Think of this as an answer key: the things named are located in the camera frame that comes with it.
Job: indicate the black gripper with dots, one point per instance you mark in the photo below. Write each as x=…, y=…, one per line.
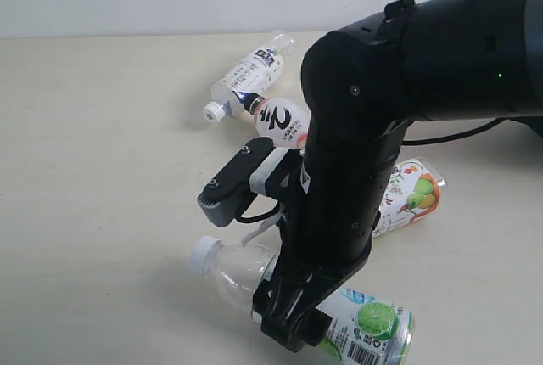
x=331, y=205

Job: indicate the lime label clear bottle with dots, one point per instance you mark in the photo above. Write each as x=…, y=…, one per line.
x=364, y=328

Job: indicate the floral tea label bottle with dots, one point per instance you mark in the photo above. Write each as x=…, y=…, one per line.
x=414, y=190

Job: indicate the pink peach drink bottle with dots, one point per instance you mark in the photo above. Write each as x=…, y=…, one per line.
x=279, y=119

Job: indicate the white blue label bottle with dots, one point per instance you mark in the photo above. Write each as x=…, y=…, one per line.
x=254, y=73

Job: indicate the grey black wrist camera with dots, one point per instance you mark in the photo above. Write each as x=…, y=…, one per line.
x=259, y=168

